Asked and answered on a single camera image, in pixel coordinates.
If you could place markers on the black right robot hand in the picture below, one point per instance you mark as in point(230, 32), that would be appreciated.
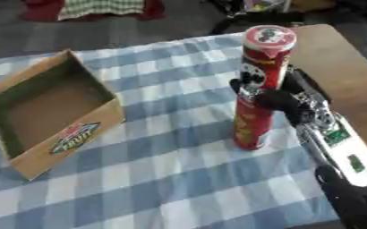
point(280, 100)

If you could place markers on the red cylindrical chip can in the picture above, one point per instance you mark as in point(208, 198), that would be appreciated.
point(259, 77)

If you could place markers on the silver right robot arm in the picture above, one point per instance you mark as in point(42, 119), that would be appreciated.
point(343, 155)

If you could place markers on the tan open cardboard box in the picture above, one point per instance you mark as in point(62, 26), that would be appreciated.
point(48, 111)

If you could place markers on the black chair base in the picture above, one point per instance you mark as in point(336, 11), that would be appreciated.
point(254, 19)

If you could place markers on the red and checked cloth bundle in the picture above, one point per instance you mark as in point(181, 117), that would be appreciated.
point(95, 9)

